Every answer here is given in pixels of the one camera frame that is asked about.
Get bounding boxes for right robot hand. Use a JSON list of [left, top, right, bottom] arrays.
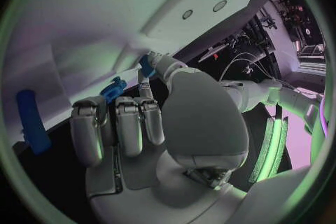
[[69, 53, 250, 224]]

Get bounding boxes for blue block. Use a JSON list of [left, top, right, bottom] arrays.
[[138, 54, 158, 78]]

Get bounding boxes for white task board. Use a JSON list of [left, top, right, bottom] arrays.
[[1, 0, 279, 145]]

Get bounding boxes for blue plug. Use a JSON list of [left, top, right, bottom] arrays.
[[99, 76, 128, 104]]

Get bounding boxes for blue long cylinder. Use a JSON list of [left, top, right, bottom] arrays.
[[15, 89, 53, 156]]

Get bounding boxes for white cable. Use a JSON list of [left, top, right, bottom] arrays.
[[231, 58, 298, 88], [219, 54, 279, 83]]

